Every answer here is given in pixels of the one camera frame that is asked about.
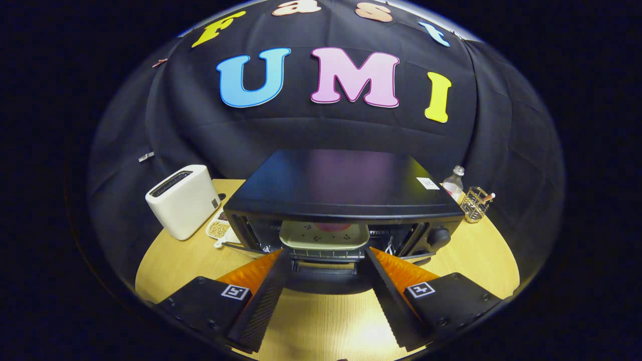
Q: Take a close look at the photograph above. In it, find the cream square plate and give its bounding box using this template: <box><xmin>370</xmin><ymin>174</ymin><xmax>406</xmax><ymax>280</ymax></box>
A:
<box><xmin>279</xmin><ymin>221</ymin><xmax>371</xmax><ymax>251</ymax></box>

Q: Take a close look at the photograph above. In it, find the white bread toaster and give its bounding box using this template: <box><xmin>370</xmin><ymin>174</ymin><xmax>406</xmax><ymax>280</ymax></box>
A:
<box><xmin>145</xmin><ymin>164</ymin><xmax>222</xmax><ymax>241</ymax></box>

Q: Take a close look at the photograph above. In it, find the gold wire holder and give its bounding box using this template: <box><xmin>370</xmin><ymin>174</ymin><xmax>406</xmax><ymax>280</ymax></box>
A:
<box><xmin>460</xmin><ymin>187</ymin><xmax>492</xmax><ymax>223</ymax></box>

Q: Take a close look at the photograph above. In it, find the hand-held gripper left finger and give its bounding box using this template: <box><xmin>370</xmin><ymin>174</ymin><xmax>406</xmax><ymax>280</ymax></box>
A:
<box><xmin>156</xmin><ymin>248</ymin><xmax>291</xmax><ymax>353</ymax></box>

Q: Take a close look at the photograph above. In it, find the white dish of beans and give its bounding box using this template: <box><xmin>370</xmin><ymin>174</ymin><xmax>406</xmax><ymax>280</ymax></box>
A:
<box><xmin>206</xmin><ymin>210</ymin><xmax>241</xmax><ymax>250</ymax></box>

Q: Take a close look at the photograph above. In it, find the black toaster oven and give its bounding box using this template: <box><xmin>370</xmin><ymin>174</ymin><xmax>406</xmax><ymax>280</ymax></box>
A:
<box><xmin>223</xmin><ymin>148</ymin><xmax>464</xmax><ymax>295</ymax></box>

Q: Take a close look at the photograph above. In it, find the metal wire oven rack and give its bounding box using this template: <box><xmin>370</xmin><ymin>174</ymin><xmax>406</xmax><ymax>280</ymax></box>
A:
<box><xmin>288</xmin><ymin>248</ymin><xmax>367</xmax><ymax>261</ymax></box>

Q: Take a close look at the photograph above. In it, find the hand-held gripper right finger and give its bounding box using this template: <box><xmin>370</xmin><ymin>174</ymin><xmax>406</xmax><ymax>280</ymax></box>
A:
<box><xmin>364</xmin><ymin>247</ymin><xmax>502</xmax><ymax>351</ymax></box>

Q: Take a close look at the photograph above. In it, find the clear plastic bottle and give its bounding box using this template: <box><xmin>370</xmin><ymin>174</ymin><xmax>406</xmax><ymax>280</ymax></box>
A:
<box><xmin>442</xmin><ymin>165</ymin><xmax>465</xmax><ymax>202</ymax></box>

